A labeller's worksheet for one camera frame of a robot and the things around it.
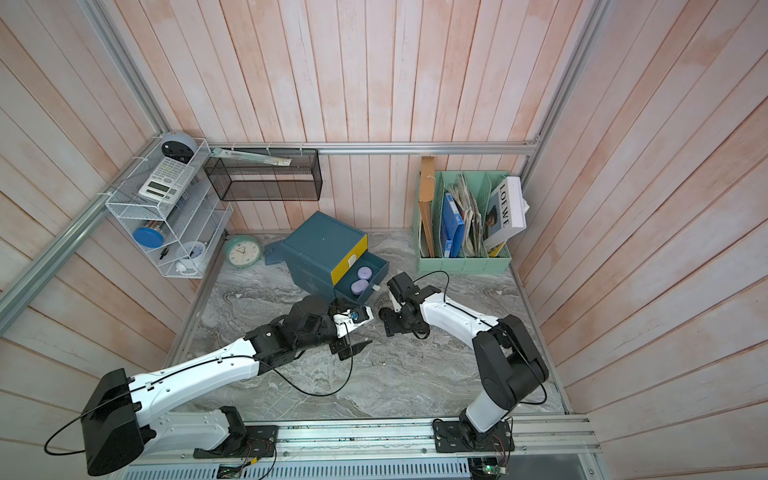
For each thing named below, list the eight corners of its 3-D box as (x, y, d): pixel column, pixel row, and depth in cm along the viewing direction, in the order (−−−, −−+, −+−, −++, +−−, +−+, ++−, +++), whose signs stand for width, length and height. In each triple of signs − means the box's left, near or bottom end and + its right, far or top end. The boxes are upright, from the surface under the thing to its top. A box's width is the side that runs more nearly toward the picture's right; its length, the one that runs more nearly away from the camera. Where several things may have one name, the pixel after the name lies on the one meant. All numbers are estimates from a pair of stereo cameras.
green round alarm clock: (237, 270, 111) (224, 249, 101) (242, 256, 115) (230, 235, 106) (258, 270, 111) (247, 249, 101) (262, 256, 115) (252, 235, 106)
